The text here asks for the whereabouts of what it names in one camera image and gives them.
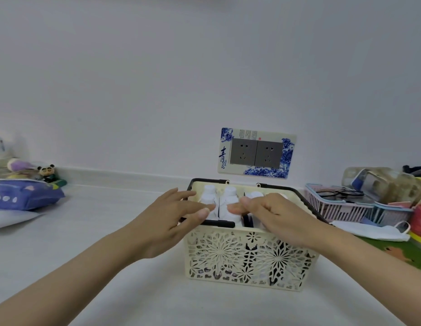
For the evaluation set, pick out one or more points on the person's right hand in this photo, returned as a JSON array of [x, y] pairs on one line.
[[281, 217]]

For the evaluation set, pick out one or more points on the person's left hand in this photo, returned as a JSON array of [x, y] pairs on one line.
[[159, 227]]

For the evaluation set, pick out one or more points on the person's right thumb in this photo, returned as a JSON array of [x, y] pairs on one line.
[[240, 209]]

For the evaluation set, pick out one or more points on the person's left thumb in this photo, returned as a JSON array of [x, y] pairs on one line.
[[195, 216]]

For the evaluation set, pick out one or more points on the person's left forearm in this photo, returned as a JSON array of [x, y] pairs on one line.
[[71, 281]]

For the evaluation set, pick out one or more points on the person's right forearm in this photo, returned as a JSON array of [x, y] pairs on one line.
[[366, 268]]

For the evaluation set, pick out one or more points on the white plastic bottle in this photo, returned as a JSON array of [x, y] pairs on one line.
[[230, 195], [253, 194], [209, 196]]

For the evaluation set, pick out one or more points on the cream cutout plastic basket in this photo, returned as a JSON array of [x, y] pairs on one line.
[[230, 254]]

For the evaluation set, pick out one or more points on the blue floral socket surround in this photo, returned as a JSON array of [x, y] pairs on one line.
[[227, 156]]

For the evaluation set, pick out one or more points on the pink slatted basket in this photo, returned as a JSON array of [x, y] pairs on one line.
[[339, 208]]

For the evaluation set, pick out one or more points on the black eyeglasses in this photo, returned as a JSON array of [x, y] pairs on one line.
[[339, 193]]

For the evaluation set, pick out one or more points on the white face mask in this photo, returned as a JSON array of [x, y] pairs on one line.
[[370, 230]]

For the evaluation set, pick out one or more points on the blue-rimmed slatted container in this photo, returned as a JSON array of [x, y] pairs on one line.
[[392, 213]]

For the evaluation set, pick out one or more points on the panda figurine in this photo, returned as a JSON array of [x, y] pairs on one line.
[[47, 173]]

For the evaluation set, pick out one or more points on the green patterned mat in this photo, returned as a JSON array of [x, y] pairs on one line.
[[400, 252]]

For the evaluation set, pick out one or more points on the purple tissue packet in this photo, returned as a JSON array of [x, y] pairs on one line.
[[23, 195]]

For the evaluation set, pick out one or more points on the red round container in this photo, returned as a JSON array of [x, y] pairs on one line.
[[420, 220]]

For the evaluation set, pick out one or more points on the purple plush toy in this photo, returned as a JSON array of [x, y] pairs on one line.
[[17, 164]]

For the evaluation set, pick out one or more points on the white soft packet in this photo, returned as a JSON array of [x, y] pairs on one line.
[[10, 218]]

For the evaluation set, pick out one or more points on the grey double wall socket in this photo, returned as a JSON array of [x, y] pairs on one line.
[[256, 152]]

